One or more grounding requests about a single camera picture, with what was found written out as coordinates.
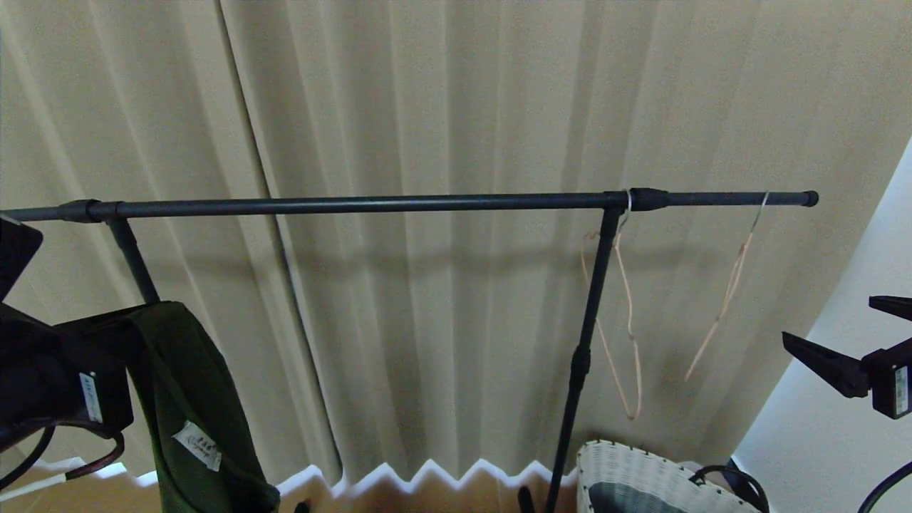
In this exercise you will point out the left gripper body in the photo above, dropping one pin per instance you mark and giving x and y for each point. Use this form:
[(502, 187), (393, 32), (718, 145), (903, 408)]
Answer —
[(50, 385)]

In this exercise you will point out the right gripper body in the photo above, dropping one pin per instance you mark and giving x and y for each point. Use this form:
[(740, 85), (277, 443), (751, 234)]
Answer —
[(887, 377)]

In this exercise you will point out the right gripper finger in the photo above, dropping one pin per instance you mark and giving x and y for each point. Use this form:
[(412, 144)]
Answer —
[(841, 374), (899, 306)]

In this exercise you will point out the pink clothes hanger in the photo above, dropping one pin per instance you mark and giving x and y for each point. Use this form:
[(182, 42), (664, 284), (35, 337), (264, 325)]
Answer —
[(629, 324), (721, 303)]

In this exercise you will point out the green long-sleeved shirt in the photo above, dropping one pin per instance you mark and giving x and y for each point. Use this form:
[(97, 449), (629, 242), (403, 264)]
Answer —
[(192, 385)]

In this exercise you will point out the white laundry basket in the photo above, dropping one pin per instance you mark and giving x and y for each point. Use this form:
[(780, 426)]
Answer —
[(627, 463)]

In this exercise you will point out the black clothes rack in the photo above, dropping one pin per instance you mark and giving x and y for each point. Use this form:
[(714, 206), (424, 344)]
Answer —
[(356, 205)]

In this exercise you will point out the beige curtain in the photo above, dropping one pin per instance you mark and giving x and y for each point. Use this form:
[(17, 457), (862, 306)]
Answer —
[(442, 92)]

